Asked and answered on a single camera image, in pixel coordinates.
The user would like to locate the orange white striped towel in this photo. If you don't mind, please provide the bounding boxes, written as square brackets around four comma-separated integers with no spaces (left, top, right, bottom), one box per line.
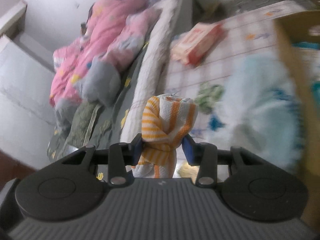
[132,94,198,178]

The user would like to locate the gold foil package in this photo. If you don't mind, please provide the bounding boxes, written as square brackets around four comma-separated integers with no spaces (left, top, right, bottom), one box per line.
[174,161,200,184]

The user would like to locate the dark green bed sheet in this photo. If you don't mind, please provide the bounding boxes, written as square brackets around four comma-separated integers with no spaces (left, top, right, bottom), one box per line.
[47,45,147,162]

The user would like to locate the green patterned pillow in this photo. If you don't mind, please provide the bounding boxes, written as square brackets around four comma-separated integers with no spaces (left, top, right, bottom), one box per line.
[66,101,102,148]

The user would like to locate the green white knitted scrunchie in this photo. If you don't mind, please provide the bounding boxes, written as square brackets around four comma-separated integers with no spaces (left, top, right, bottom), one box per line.
[194,82,224,115]

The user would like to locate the plaid floral table cloth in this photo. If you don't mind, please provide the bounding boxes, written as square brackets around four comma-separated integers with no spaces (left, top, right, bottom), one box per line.
[162,0,308,143]

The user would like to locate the white plastic bag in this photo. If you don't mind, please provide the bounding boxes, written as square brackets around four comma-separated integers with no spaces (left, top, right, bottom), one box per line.
[197,52,304,176]

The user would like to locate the pink grey quilt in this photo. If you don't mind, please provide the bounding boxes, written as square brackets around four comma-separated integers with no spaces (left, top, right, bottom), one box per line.
[49,0,161,107]

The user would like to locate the white cabinet door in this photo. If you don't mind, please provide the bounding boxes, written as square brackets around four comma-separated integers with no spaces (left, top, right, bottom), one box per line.
[1,35,56,169]

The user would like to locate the red pink tissue pack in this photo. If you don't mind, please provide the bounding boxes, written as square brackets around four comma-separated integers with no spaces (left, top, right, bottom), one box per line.
[170,23,225,66]

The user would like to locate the white frayed mattress pad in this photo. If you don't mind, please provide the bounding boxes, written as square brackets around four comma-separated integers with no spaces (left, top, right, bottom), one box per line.
[120,0,183,142]

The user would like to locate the cardboard box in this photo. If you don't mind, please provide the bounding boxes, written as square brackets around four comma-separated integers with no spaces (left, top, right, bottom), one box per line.
[273,10,319,230]

